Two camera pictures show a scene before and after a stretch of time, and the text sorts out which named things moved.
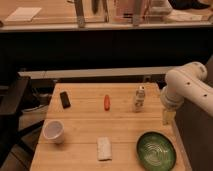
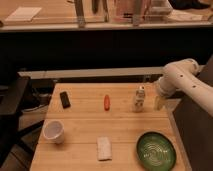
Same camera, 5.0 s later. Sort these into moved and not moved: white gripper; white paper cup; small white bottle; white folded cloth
Moved: white gripper
Not moved: white paper cup; small white bottle; white folded cloth
